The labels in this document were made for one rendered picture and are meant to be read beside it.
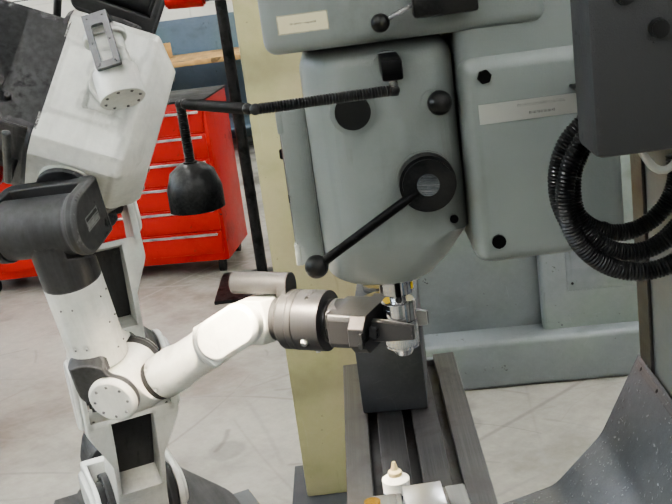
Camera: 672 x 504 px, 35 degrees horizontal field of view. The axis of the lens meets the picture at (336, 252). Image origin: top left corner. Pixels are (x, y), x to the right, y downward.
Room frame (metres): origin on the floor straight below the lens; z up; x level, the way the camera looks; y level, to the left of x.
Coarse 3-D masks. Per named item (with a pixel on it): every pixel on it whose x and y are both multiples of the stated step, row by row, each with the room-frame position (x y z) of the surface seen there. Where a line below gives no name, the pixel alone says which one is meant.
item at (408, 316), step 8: (384, 312) 1.38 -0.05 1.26; (392, 312) 1.37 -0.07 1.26; (400, 312) 1.37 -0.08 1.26; (408, 312) 1.37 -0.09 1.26; (416, 312) 1.39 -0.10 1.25; (392, 320) 1.37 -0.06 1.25; (400, 320) 1.37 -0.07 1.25; (408, 320) 1.37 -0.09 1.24; (416, 320) 1.39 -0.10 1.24; (416, 328) 1.38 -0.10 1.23; (416, 336) 1.38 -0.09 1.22; (392, 344) 1.38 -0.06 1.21; (400, 344) 1.37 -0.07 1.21; (408, 344) 1.37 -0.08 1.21; (416, 344) 1.38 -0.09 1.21
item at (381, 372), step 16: (368, 288) 1.93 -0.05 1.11; (416, 288) 1.92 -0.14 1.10; (416, 304) 1.83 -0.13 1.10; (384, 352) 1.80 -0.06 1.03; (416, 352) 1.79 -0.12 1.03; (368, 368) 1.80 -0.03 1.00; (384, 368) 1.80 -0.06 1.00; (400, 368) 1.79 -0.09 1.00; (416, 368) 1.79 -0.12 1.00; (368, 384) 1.80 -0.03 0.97; (384, 384) 1.80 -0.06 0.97; (400, 384) 1.79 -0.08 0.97; (416, 384) 1.79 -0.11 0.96; (368, 400) 1.80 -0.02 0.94; (384, 400) 1.80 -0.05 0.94; (400, 400) 1.79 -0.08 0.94; (416, 400) 1.79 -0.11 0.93
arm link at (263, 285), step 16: (240, 272) 1.51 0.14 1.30; (256, 272) 1.50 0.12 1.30; (272, 272) 1.49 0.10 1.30; (288, 272) 1.48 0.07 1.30; (240, 288) 1.49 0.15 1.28; (256, 288) 1.48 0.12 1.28; (272, 288) 1.47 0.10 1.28; (288, 288) 1.47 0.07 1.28; (256, 304) 1.46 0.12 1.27; (272, 304) 1.46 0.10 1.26; (288, 304) 1.44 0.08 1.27; (272, 320) 1.44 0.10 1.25; (288, 320) 1.43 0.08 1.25; (272, 336) 1.45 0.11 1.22; (288, 336) 1.43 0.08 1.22
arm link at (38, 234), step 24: (0, 216) 1.51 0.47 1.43; (24, 216) 1.50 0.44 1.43; (48, 216) 1.49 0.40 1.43; (0, 240) 1.50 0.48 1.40; (24, 240) 1.49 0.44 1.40; (48, 240) 1.49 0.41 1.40; (48, 264) 1.50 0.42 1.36; (72, 264) 1.50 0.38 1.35; (96, 264) 1.54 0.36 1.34; (48, 288) 1.51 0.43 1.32; (72, 288) 1.51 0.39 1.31
